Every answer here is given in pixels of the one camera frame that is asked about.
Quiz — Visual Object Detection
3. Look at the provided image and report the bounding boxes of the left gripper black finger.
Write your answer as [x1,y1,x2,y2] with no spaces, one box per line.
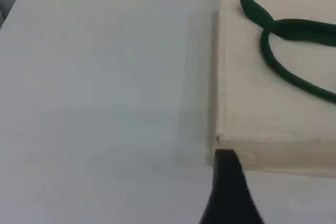
[198,149,265,224]

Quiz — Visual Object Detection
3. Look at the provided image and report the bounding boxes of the white canvas bag green handles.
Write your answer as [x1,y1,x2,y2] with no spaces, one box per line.
[207,0,336,179]

